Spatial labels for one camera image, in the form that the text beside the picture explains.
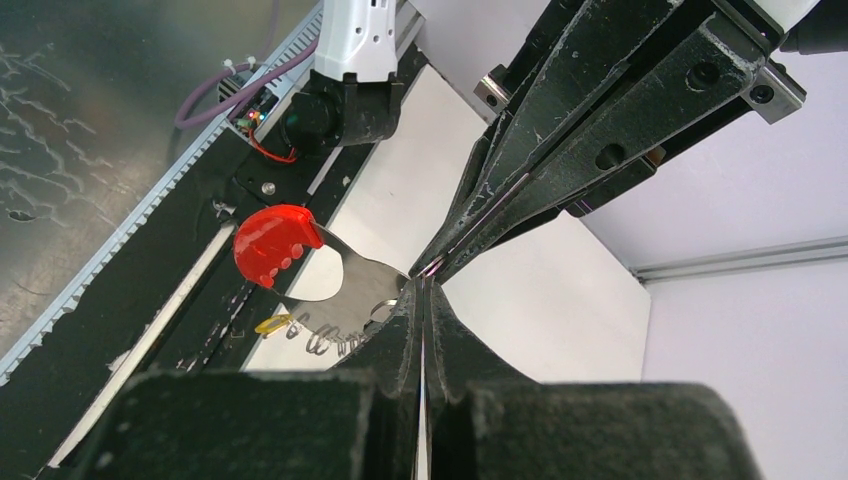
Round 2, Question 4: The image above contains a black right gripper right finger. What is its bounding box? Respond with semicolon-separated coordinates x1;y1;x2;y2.
425;280;762;479

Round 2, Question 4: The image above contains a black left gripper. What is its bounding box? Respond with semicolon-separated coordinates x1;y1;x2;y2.
411;1;806;282

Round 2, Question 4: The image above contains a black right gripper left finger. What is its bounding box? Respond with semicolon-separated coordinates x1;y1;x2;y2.
76;283;420;479

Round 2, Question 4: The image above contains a red-handled metal key holder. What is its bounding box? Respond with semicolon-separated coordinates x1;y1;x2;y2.
233;205;408;355

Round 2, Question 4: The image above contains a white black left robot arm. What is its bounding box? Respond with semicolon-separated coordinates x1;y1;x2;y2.
283;1;792;281

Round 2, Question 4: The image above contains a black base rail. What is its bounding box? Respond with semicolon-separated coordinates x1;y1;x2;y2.
0;39;432;480

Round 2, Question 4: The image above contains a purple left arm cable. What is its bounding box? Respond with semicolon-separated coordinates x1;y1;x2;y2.
174;0;323;132

